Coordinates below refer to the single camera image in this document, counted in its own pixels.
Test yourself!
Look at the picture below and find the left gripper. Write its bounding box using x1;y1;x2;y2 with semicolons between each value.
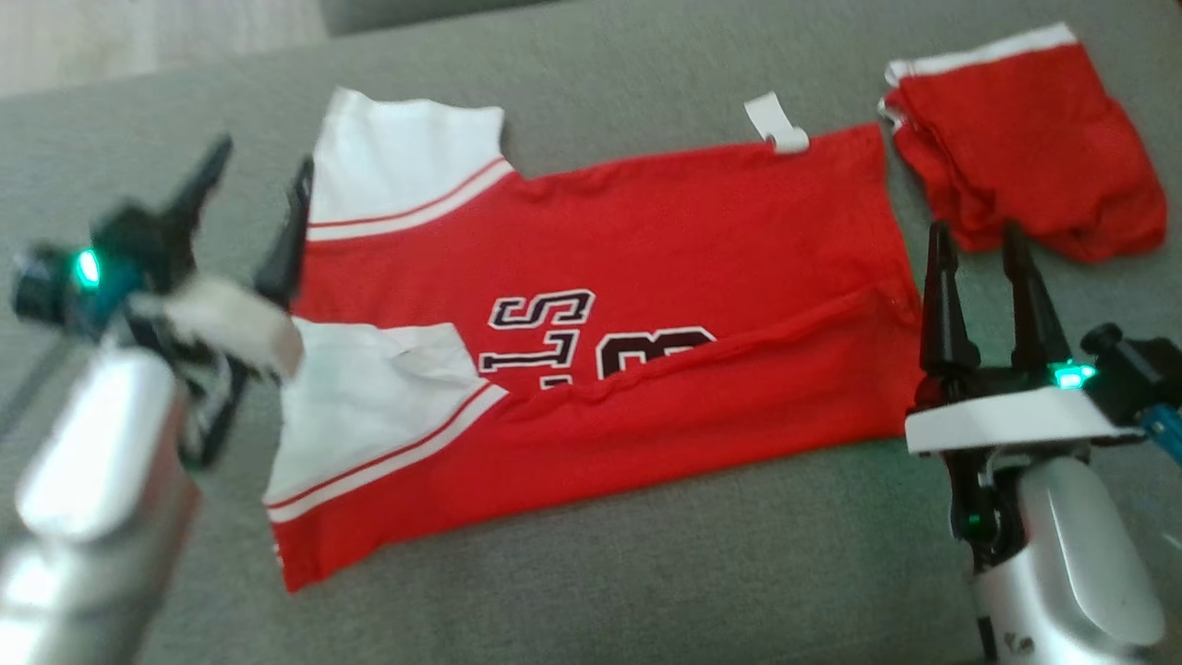
78;134;316;472

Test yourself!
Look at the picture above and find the large grey sofa seat cushion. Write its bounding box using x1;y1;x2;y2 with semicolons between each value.
0;0;1182;665

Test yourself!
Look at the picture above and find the blue cable connector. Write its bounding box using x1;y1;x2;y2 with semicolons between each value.
1138;405;1182;468

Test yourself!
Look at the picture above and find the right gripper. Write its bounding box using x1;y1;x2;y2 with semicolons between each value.
904;220;1148;557

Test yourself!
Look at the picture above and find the red white Bulls jersey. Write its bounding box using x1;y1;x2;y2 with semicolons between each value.
262;87;926;594

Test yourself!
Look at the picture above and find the small grey sofa seat cushion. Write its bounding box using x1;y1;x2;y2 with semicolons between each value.
318;0;564;38

